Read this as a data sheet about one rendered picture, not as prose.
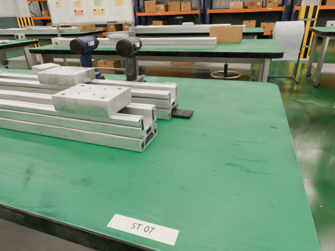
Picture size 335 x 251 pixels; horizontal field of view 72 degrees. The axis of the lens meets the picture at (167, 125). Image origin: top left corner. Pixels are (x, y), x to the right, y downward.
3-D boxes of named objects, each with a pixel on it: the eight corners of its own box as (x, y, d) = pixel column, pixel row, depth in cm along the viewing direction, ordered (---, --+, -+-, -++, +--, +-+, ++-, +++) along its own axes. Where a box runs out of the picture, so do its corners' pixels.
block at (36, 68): (32, 87, 110) (25, 66, 106) (55, 81, 118) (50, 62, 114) (41, 90, 104) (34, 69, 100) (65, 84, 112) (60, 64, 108)
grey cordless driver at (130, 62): (119, 100, 89) (111, 40, 80) (135, 85, 107) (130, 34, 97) (138, 100, 88) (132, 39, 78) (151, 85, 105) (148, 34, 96)
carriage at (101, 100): (57, 120, 59) (50, 95, 56) (84, 105, 69) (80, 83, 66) (111, 128, 54) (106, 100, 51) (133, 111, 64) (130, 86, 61)
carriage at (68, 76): (41, 91, 83) (36, 72, 80) (63, 83, 93) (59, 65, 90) (78, 94, 78) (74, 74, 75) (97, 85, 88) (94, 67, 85)
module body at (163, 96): (-13, 98, 97) (-21, 78, 93) (9, 91, 105) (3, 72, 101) (168, 120, 71) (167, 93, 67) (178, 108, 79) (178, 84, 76)
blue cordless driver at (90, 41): (76, 93, 99) (65, 39, 89) (97, 81, 116) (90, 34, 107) (92, 94, 97) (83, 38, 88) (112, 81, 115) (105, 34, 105)
